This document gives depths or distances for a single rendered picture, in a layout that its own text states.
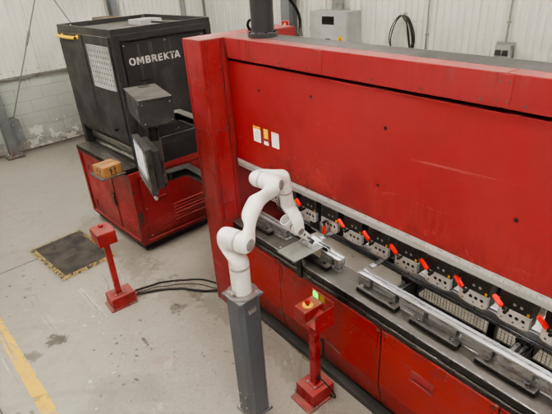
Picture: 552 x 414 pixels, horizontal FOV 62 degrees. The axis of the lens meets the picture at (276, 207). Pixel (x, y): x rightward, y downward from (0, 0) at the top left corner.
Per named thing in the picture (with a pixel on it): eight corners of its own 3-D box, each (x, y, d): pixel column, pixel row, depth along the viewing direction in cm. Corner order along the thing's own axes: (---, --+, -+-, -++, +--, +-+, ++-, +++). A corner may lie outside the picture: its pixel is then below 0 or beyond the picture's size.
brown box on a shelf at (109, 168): (89, 173, 462) (85, 162, 456) (112, 166, 477) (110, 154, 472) (102, 181, 442) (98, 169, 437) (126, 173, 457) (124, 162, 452)
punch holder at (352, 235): (342, 237, 291) (343, 214, 284) (352, 232, 296) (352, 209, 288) (361, 246, 281) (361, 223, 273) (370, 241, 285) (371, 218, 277)
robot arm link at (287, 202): (301, 194, 281) (307, 232, 299) (286, 185, 293) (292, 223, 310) (290, 200, 278) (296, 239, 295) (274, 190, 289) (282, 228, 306)
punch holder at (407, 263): (393, 264, 263) (396, 239, 255) (403, 258, 267) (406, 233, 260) (416, 275, 252) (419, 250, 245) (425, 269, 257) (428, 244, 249)
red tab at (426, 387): (408, 380, 267) (409, 371, 264) (410, 379, 268) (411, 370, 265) (430, 397, 256) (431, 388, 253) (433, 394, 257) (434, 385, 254)
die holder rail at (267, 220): (247, 218, 384) (246, 208, 380) (253, 215, 387) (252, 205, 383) (286, 241, 348) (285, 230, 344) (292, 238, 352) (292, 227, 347)
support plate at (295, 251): (277, 251, 315) (277, 250, 314) (305, 237, 329) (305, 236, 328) (294, 263, 302) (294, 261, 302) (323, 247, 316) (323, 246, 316)
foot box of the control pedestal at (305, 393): (290, 397, 328) (289, 384, 323) (315, 378, 342) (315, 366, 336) (309, 415, 314) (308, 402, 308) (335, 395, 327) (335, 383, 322)
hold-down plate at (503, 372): (473, 361, 235) (474, 357, 234) (479, 356, 238) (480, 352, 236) (533, 398, 214) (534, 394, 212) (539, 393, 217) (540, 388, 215)
